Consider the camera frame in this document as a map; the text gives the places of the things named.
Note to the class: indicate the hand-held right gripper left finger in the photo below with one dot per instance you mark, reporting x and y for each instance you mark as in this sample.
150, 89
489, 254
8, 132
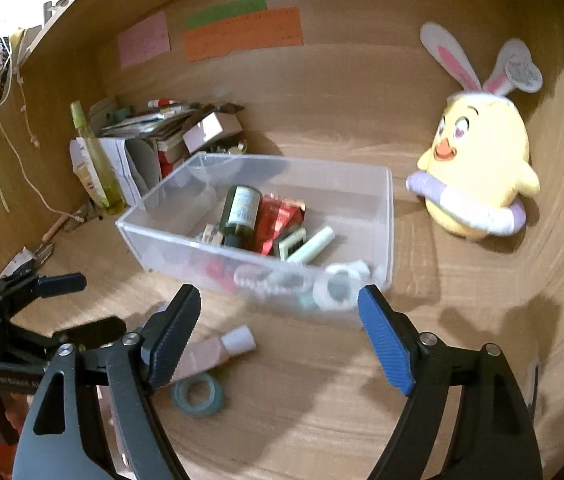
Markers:
174, 340

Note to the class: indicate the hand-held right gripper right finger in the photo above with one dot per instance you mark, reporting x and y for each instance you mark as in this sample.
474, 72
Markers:
387, 345

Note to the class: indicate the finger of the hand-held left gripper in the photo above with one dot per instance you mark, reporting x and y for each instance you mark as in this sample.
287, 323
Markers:
62, 284
97, 330

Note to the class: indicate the pink tube with white cap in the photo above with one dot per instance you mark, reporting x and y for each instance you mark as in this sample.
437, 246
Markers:
212, 352

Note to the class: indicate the pink hair band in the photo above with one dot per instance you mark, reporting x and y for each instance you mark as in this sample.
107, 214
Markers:
244, 275

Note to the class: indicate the mint green plastic bottle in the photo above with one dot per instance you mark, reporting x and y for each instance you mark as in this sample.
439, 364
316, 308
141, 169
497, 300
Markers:
314, 245

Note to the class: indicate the small dark green case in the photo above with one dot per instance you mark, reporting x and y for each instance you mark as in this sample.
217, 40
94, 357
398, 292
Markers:
289, 245

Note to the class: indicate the dark green glass bottle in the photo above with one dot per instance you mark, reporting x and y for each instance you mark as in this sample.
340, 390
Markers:
239, 210

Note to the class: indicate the red snack packet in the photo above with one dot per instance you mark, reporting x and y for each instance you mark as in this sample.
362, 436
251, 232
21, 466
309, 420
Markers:
277, 217

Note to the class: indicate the clear plastic box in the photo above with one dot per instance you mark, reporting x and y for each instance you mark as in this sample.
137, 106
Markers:
337, 185

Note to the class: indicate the small white metal tool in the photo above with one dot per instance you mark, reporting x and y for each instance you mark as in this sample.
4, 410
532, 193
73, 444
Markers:
24, 262

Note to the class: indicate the green tape roll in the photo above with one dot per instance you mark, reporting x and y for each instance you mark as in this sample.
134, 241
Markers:
179, 397

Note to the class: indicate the yellow green spray bottle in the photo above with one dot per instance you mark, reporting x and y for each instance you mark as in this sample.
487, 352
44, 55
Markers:
97, 170

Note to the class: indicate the white paper bag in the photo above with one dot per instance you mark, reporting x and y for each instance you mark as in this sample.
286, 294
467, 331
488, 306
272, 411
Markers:
132, 170

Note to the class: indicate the red box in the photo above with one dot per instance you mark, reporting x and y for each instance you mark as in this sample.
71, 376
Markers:
169, 162

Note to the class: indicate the stack of books and papers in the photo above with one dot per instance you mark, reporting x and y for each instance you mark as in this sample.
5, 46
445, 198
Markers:
152, 122

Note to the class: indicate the clear jar of trinkets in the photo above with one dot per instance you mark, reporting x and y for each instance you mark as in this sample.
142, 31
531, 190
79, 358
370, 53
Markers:
232, 150

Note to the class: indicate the red white marker pen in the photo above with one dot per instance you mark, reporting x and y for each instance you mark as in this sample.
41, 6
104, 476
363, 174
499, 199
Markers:
164, 103

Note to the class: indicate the yellow chick plush toy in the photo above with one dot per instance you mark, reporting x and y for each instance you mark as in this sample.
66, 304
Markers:
482, 160

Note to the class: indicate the small white cardboard box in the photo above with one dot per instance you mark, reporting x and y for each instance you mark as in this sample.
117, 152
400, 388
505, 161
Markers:
209, 132

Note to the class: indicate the pink sticky note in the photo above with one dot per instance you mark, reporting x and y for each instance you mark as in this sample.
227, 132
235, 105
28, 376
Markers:
144, 40

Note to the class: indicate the orange sticky note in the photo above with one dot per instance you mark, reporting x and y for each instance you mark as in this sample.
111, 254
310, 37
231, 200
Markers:
242, 35

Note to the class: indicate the green sticky note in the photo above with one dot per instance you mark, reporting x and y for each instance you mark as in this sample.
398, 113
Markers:
222, 12

